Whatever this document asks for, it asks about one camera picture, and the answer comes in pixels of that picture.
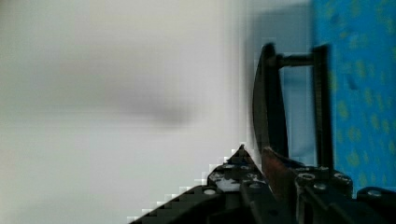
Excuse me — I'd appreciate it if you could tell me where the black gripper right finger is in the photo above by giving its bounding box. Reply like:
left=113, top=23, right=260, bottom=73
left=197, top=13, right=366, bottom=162
left=261, top=147, right=396, bottom=224

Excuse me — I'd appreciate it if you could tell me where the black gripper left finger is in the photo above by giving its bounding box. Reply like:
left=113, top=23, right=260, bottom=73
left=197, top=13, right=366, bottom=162
left=129, top=145, right=265, bottom=224

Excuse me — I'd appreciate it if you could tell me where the black toaster oven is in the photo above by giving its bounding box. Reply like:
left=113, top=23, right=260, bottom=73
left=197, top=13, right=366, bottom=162
left=251, top=0, right=396, bottom=194

